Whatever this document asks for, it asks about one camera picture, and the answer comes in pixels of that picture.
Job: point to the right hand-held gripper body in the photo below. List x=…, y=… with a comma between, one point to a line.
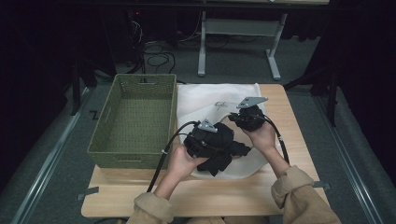
x=250, y=118

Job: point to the person's left hand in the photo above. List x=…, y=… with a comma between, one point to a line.
x=183, y=165

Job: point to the aluminium floor rail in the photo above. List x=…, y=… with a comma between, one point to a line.
x=46, y=171
x=351, y=161

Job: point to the person's right hand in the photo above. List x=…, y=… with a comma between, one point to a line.
x=263, y=137

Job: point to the green woven basket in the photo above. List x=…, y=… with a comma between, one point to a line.
x=137, y=124

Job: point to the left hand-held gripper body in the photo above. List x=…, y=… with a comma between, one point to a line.
x=199, y=141

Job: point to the black metal stand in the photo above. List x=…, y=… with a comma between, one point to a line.
x=331, y=93
x=76, y=90

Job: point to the white mesh laundry bag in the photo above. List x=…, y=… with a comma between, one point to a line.
x=199, y=99

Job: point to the white metal desk frame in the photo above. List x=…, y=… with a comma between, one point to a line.
x=239, y=27

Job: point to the black cloth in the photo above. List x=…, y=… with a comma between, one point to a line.
x=222, y=146

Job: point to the grey tape strip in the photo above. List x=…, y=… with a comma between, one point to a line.
x=88, y=192
x=323, y=185

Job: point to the person's beige clothing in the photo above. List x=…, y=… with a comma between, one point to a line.
x=227, y=220

